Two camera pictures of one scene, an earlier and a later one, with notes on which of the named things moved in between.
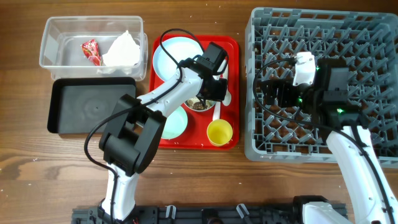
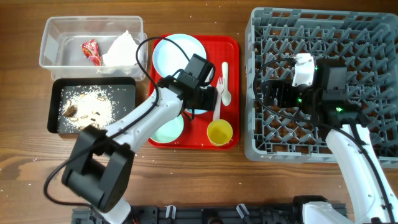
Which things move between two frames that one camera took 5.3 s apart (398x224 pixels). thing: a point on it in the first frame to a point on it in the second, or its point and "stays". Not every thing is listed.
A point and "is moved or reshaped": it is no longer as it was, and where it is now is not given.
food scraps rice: x=194 y=103 is moved or reshaped
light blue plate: x=180 y=48 stays
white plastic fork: x=217 y=111 stays
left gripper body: x=217 y=91 to x=207 y=98
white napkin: x=122 y=51 stays
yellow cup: x=219 y=132 stays
